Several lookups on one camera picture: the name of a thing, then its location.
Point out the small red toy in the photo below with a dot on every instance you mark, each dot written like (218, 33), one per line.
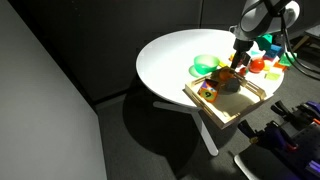
(243, 70)

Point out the light green translucent cube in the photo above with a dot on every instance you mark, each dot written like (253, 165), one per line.
(273, 76)

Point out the wooden tray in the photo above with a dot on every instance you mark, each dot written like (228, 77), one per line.
(233, 106)

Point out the grey metal plate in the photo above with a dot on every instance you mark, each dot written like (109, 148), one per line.
(260, 165)

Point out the colorful number cube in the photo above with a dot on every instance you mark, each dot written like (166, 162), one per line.
(208, 93)

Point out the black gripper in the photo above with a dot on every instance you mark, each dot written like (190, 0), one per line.
(243, 45)

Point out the wooden leg side table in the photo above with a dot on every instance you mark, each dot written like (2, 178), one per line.
(310, 36)

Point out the small yellow piece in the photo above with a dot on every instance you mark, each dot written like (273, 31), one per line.
(222, 64)

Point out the perforated metal plate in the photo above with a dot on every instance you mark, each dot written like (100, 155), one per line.
(308, 140)

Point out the white grey cube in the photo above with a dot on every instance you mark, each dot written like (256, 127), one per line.
(232, 86)

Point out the magenta cube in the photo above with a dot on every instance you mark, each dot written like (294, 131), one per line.
(268, 58)

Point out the dark card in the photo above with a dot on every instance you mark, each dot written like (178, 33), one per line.
(246, 59)

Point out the white teal printed block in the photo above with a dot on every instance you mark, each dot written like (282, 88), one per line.
(256, 53)

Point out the white table base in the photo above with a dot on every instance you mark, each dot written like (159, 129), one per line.
(205, 133)

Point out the teal green cube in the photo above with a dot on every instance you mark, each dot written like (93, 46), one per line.
(265, 42)

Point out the green translucent bowl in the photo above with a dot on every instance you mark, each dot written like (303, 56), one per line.
(205, 65)

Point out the orange cube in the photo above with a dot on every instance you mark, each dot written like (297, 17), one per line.
(280, 65)

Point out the blue cube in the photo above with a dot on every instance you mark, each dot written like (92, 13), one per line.
(276, 50)

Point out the purple black clamp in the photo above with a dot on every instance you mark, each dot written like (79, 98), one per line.
(283, 110)
(266, 133)

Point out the red round toy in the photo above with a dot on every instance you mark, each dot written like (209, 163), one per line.
(256, 65)

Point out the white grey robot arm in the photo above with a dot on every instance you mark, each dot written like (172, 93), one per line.
(263, 16)

